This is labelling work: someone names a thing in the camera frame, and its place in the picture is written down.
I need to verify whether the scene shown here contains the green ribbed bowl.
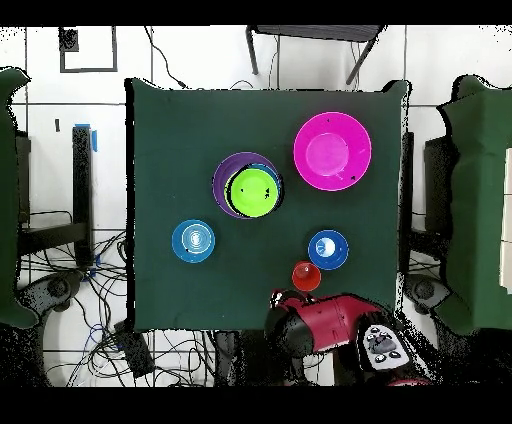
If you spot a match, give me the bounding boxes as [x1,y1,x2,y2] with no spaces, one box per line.
[224,166,284,220]

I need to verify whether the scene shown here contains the cyan ribbed bowl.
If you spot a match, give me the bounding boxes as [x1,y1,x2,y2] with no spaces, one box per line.
[251,162,283,185]

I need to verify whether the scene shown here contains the large purple bowl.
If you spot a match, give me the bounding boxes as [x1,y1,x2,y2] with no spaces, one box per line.
[212,151,281,220]

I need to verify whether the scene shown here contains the orange cup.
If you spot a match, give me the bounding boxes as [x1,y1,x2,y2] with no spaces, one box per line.
[291,260,323,293]

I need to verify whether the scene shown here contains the dark blue ribbed bowl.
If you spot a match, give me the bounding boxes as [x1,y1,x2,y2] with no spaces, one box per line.
[307,229,350,272]

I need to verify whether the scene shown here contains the translucent blue straight-sided bowl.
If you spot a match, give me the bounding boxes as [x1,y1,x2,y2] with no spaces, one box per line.
[171,218,217,264]

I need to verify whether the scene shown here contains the grey chair base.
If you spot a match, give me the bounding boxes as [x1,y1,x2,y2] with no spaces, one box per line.
[403,273,453,315]
[17,270,85,313]

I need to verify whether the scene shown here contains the large pink bowl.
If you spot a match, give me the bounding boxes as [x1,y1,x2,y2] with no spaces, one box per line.
[292,111,373,192]

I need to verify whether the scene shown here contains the black power adapter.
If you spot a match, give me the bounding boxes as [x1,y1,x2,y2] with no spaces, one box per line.
[112,319,156,379]

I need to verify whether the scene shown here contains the dark green tablecloth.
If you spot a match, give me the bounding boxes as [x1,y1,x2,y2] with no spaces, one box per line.
[125,77,411,333]

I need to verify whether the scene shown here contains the green cloth covered table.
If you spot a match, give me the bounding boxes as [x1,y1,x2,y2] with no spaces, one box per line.
[0,66,39,329]
[435,74,512,335]

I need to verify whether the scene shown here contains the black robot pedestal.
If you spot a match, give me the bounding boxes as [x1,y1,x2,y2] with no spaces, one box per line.
[213,331,305,387]

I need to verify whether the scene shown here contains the black metal frame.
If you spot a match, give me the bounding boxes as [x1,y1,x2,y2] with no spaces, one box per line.
[15,124,96,269]
[399,130,455,261]

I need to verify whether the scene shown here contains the black floor cable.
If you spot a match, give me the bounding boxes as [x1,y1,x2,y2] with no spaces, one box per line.
[142,25,191,90]

